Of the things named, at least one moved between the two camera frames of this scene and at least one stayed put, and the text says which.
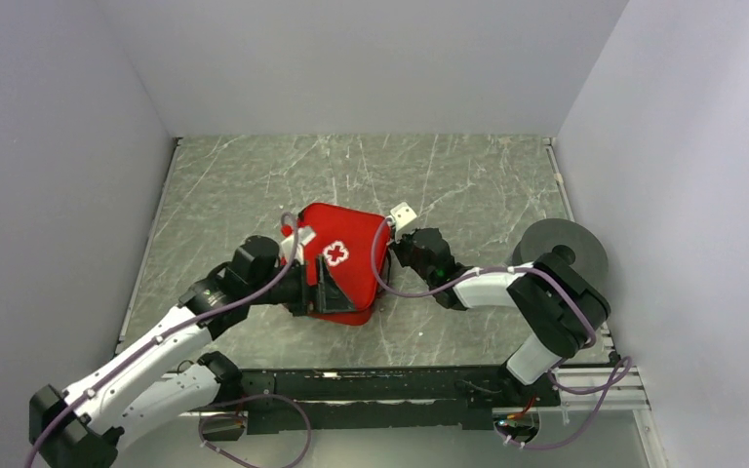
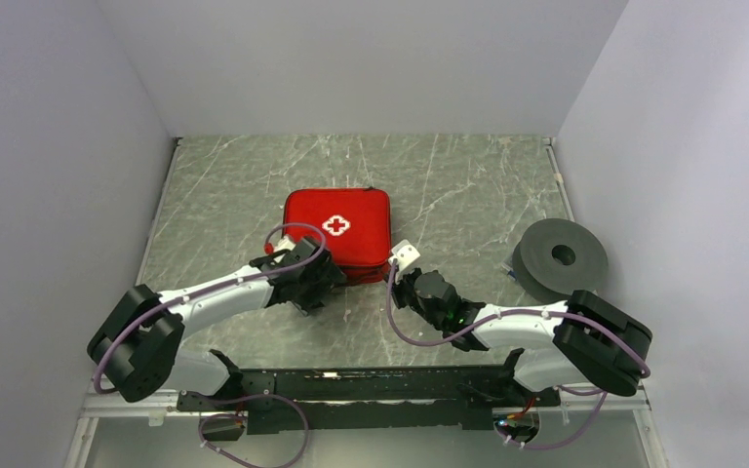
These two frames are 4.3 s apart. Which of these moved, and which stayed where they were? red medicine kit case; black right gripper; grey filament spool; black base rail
Moved: red medicine kit case; black right gripper
Stayed: grey filament spool; black base rail
